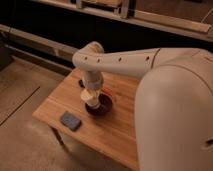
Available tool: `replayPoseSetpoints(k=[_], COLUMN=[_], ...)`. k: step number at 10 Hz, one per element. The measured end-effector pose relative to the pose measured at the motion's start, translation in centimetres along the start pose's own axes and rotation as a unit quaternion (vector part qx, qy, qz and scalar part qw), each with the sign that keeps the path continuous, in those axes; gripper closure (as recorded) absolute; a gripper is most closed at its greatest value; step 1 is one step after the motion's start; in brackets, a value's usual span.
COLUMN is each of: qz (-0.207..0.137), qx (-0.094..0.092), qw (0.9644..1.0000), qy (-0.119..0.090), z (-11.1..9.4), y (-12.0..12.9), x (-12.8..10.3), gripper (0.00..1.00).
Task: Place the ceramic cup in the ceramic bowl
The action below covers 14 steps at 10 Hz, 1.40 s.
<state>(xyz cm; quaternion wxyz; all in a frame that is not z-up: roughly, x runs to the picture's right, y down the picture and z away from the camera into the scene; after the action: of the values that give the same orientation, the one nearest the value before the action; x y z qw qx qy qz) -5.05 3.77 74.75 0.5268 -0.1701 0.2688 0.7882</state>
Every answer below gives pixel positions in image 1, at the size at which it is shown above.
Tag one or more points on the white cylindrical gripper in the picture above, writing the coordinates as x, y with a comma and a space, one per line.
92, 79

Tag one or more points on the cream ceramic cup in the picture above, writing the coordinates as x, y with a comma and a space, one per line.
91, 98

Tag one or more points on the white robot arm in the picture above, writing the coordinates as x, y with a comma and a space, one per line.
173, 103

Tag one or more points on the orange-red object behind bowl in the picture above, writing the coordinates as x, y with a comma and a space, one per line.
107, 91

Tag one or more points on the dark red ceramic bowl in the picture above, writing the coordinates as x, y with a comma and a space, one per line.
104, 108

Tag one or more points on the small dark round object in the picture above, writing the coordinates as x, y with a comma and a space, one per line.
80, 82

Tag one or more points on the wooden table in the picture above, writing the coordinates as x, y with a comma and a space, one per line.
112, 134

